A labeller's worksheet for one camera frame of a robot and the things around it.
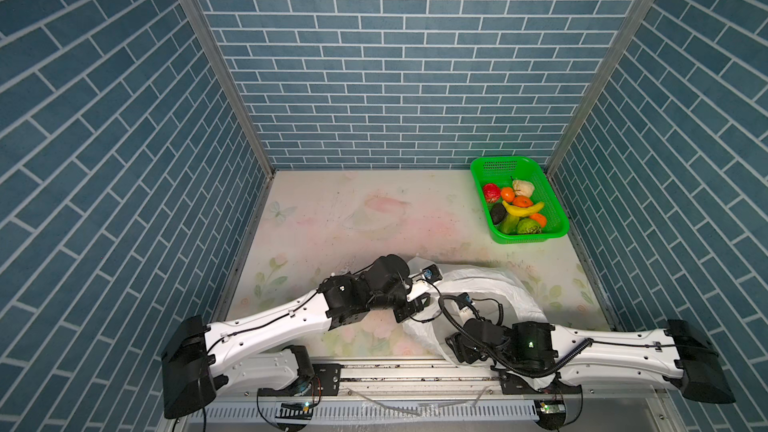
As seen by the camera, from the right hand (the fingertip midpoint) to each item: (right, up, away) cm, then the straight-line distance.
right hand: (450, 336), depth 77 cm
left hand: (-6, +13, -6) cm, 16 cm away
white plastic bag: (+9, +13, -9) cm, 18 cm away
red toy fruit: (+21, +38, +31) cm, 53 cm away
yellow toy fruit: (+29, +32, +23) cm, 49 cm away
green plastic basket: (+35, +44, +33) cm, 65 cm away
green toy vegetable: (+24, +27, +22) cm, 42 cm away
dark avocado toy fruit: (+21, +31, +25) cm, 45 cm away
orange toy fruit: (+31, +35, +28) cm, 55 cm away
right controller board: (+25, -18, -4) cm, 31 cm away
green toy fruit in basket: (+29, +27, +19) cm, 44 cm away
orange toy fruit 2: (+26, +38, +31) cm, 55 cm away
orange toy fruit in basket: (+35, +29, +25) cm, 52 cm away
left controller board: (-39, -16, -5) cm, 42 cm away
